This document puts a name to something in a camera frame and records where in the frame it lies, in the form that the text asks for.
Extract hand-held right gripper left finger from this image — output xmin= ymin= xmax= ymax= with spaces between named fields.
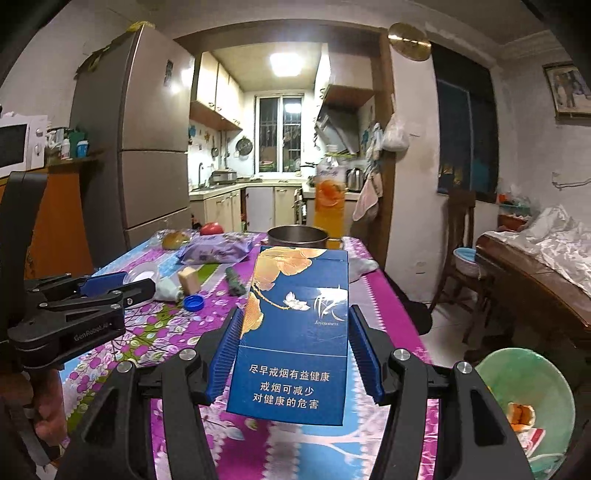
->
xmin=55 ymin=307 xmax=245 ymax=480

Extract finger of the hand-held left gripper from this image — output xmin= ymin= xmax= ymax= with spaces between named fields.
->
xmin=38 ymin=278 xmax=156 ymax=320
xmin=25 ymin=271 xmax=129 ymax=302

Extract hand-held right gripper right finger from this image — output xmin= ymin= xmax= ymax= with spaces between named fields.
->
xmin=348 ymin=305 xmax=533 ymax=480

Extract blue cigarette box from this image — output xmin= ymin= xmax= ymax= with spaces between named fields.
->
xmin=226 ymin=246 xmax=349 ymax=426

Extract green plastic trash bin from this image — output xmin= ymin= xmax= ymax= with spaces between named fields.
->
xmin=475 ymin=348 xmax=578 ymax=480

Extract person's left hand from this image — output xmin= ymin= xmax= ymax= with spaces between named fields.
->
xmin=17 ymin=369 xmax=71 ymax=459

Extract clear plastic lid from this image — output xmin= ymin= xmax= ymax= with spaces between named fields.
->
xmin=122 ymin=261 xmax=160 ymax=284

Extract white crumpled tube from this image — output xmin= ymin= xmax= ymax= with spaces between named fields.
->
xmin=154 ymin=276 xmax=184 ymax=304

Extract beige soap block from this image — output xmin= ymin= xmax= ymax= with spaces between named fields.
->
xmin=178 ymin=267 xmax=202 ymax=295

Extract dark green wrapper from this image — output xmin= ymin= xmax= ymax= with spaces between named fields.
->
xmin=225 ymin=268 xmax=246 ymax=297

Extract orange wooden cabinet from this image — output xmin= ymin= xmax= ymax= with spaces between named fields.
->
xmin=23 ymin=157 xmax=100 ymax=282

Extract purple plastic packet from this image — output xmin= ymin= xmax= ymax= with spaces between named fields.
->
xmin=178 ymin=233 xmax=254 ymax=266

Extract blue plastic basin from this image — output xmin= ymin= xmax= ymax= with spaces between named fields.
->
xmin=452 ymin=247 xmax=478 ymax=278

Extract stainless steel pot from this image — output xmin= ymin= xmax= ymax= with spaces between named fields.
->
xmin=267 ymin=224 xmax=343 ymax=250

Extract dark wooden chair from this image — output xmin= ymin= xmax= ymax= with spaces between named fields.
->
xmin=434 ymin=187 xmax=478 ymax=324

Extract grey refrigerator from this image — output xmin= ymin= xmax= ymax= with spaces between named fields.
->
xmin=69 ymin=24 xmax=195 ymax=268

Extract orange crumpled wrapper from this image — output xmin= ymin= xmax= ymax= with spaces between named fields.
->
xmin=505 ymin=401 xmax=537 ymax=431

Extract white microwave oven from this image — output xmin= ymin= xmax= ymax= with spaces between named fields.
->
xmin=0 ymin=115 xmax=49 ymax=178

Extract pink hanging towel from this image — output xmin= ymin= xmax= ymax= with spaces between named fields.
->
xmin=353 ymin=164 xmax=385 ymax=221

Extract orange juice bottle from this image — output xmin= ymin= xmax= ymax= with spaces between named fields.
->
xmin=314 ymin=156 xmax=346 ymax=238

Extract dark wooden side table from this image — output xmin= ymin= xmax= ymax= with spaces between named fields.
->
xmin=464 ymin=233 xmax=591 ymax=370

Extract barred kitchen window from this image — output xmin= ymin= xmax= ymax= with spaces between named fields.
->
xmin=255 ymin=95 xmax=304 ymax=174

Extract white hanging plastic bag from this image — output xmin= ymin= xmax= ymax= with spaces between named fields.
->
xmin=381 ymin=111 xmax=411 ymax=153

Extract white plastic sheet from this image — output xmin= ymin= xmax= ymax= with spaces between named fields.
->
xmin=492 ymin=204 xmax=591 ymax=301

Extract steel range hood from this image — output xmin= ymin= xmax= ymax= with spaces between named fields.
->
xmin=316 ymin=104 xmax=361 ymax=155

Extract dark room window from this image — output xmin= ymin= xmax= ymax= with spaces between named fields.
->
xmin=431 ymin=44 xmax=500 ymax=204

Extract kitchen ceiling lamp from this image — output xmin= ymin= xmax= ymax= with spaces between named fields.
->
xmin=269 ymin=50 xmax=306 ymax=78

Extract cream kitchen wall cabinets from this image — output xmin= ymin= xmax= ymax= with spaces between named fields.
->
xmin=190 ymin=52 xmax=245 ymax=131

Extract gold round wall clock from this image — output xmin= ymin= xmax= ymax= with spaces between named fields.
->
xmin=388 ymin=22 xmax=431 ymax=62

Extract framed wall picture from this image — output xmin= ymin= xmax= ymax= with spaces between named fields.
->
xmin=542 ymin=61 xmax=588 ymax=122

